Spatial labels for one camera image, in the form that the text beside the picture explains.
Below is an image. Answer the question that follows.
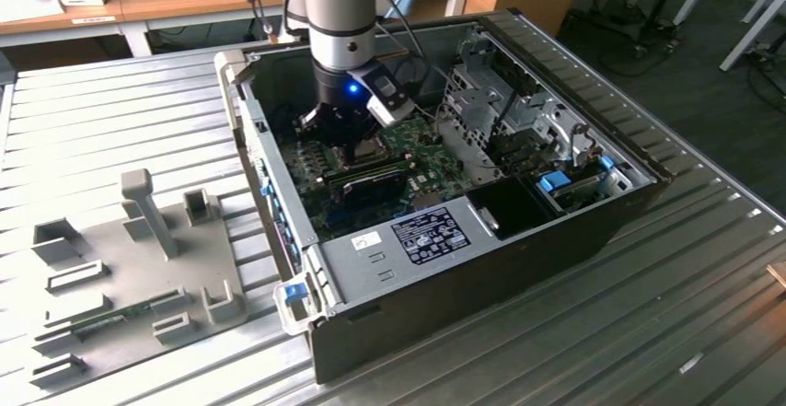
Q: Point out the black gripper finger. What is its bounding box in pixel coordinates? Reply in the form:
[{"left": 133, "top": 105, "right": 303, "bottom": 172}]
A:
[
  {"left": 293, "top": 103, "right": 359, "bottom": 168},
  {"left": 352, "top": 119, "right": 384, "bottom": 168}
]

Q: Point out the blue expansion slot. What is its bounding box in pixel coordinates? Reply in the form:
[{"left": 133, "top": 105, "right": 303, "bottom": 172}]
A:
[{"left": 328, "top": 207, "right": 376, "bottom": 226}]

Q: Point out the green RAM stick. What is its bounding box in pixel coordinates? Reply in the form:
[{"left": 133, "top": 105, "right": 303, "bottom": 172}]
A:
[
  {"left": 321, "top": 156, "right": 411, "bottom": 181},
  {"left": 57, "top": 298, "right": 164, "bottom": 338},
  {"left": 328, "top": 161, "right": 415, "bottom": 187}
]

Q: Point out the green motherboard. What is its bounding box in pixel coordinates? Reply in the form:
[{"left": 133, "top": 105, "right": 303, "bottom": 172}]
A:
[{"left": 273, "top": 104, "right": 478, "bottom": 241}]

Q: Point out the black graphics card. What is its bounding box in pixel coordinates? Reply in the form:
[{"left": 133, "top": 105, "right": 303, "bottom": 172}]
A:
[{"left": 339, "top": 173, "right": 408, "bottom": 209}]

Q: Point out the grey metal drive cage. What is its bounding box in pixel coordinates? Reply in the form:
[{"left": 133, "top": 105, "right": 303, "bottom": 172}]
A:
[{"left": 439, "top": 28, "right": 558, "bottom": 181}]

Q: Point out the grey power supply unit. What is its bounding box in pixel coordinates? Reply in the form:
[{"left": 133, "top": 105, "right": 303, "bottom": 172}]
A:
[{"left": 316, "top": 193, "right": 500, "bottom": 307}]

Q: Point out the hard disk in blue carrier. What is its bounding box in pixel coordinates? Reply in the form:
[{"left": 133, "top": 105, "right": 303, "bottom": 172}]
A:
[{"left": 532, "top": 169, "right": 615, "bottom": 217}]

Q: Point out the black open PC case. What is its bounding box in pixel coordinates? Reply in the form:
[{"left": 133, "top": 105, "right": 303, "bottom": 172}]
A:
[{"left": 213, "top": 7, "right": 676, "bottom": 385}]

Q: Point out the grey parts rack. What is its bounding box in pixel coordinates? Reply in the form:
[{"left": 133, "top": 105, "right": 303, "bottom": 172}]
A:
[{"left": 27, "top": 168, "right": 251, "bottom": 391}]

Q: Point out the black wheeled equipment stand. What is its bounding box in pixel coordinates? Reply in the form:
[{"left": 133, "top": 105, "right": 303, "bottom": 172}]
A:
[{"left": 562, "top": 0, "right": 684, "bottom": 78}]

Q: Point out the wooden block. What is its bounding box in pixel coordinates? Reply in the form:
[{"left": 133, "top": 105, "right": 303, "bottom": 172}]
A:
[{"left": 765, "top": 261, "right": 786, "bottom": 297}]

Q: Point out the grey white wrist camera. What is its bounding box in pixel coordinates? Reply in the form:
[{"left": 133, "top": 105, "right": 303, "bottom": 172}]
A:
[{"left": 345, "top": 63, "right": 418, "bottom": 129}]

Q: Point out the black camera cable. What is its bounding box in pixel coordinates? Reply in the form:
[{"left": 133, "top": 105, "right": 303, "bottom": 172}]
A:
[{"left": 374, "top": 0, "right": 435, "bottom": 99}]

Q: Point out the wooden desk white frame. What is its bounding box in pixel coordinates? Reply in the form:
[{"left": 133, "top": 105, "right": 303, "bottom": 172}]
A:
[
  {"left": 113, "top": 0, "right": 478, "bottom": 57},
  {"left": 0, "top": 0, "right": 128, "bottom": 60}
]

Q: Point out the black disk wire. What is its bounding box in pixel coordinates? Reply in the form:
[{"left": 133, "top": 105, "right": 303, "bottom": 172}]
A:
[{"left": 567, "top": 122, "right": 603, "bottom": 170}]

